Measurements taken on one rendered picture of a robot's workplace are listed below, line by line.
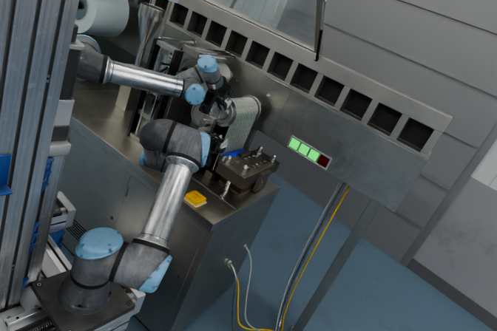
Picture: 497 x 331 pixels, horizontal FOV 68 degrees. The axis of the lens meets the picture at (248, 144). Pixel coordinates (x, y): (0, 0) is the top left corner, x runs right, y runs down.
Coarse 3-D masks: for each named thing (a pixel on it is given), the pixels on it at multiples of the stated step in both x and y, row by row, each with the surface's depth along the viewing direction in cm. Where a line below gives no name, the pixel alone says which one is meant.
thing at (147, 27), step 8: (144, 24) 205; (152, 24) 205; (144, 32) 207; (152, 32) 209; (144, 40) 211; (144, 48) 214; (136, 56) 216; (136, 64) 217; (120, 88) 223; (128, 88) 219; (120, 96) 224; (128, 96) 220; (136, 96) 225; (120, 104) 225; (128, 104) 223
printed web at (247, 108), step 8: (224, 64) 202; (224, 72) 199; (208, 88) 192; (176, 104) 201; (184, 104) 208; (240, 104) 184; (248, 104) 190; (256, 104) 197; (168, 112) 199; (176, 112) 205; (184, 112) 212; (240, 112) 183; (248, 112) 190; (256, 112) 197; (176, 120) 209; (184, 120) 216; (240, 120) 186; (248, 120) 194
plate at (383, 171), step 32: (256, 96) 207; (288, 96) 197; (256, 128) 210; (288, 128) 200; (320, 128) 191; (352, 128) 183; (352, 160) 185; (384, 160) 177; (416, 160) 170; (384, 192) 179
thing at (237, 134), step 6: (234, 126) 184; (240, 126) 190; (246, 126) 196; (228, 132) 182; (234, 132) 188; (240, 132) 194; (246, 132) 200; (228, 138) 185; (234, 138) 191; (240, 138) 198; (246, 138) 204; (228, 144) 189; (234, 144) 195; (240, 144) 201; (228, 150) 192; (234, 150) 199
